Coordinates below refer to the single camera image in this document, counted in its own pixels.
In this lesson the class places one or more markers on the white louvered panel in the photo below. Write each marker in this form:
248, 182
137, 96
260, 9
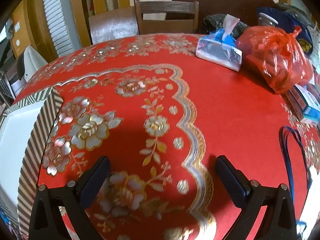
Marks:
56, 17

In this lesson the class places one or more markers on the blue tissue pack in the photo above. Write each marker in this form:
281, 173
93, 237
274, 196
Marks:
217, 52

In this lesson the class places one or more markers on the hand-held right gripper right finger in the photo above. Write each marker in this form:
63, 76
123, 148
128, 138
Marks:
230, 180

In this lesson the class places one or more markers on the dark blue cap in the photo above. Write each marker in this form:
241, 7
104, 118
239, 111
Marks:
287, 20

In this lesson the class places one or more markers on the white chair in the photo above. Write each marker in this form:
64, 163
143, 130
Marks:
32, 60

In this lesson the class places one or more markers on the black plastic bag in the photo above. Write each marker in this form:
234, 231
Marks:
212, 23

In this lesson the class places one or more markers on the blue white carton box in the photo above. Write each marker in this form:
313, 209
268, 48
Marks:
307, 110

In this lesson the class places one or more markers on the glossy solid-back wooden chair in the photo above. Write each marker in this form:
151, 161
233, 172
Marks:
112, 25

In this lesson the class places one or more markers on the striped jewelry box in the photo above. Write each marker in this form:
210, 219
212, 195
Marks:
32, 155

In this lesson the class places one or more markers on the dark cloth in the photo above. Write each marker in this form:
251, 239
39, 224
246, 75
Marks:
20, 70

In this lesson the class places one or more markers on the red floral tablecloth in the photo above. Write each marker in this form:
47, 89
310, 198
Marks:
225, 105

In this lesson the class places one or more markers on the orange plastic bag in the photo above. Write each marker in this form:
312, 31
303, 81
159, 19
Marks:
275, 55

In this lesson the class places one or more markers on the slatted dark wooden chair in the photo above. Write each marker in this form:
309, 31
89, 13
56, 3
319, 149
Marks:
165, 6

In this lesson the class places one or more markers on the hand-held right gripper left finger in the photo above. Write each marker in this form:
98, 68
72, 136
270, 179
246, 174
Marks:
96, 180

